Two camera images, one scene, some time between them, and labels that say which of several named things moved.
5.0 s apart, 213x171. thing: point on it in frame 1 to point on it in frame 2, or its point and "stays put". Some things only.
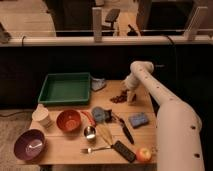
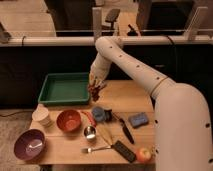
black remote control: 123,151 stays put
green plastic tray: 65,87 stays put
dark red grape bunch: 120,99 to 94,91
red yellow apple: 143,155 stays put
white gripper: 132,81 to 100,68
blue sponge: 138,120 stays put
